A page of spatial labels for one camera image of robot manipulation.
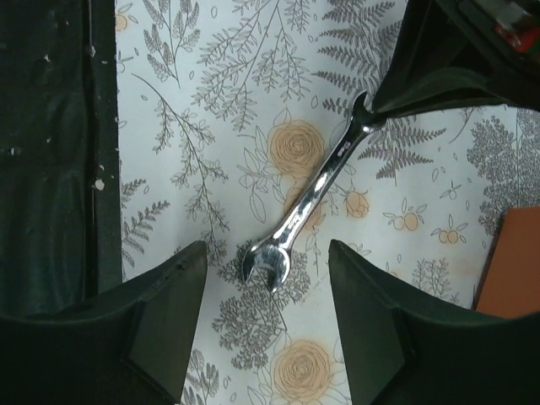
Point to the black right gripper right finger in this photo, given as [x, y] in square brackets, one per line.
[404, 346]

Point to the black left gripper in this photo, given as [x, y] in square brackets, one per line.
[455, 54]

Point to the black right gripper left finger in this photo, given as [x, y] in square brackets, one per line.
[129, 345]

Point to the orange drawer box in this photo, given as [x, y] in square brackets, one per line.
[510, 286]

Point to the steel open-end wrench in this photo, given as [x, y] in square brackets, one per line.
[274, 251]

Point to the floral table mat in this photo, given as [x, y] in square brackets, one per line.
[234, 129]

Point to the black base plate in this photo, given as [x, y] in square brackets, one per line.
[60, 198]

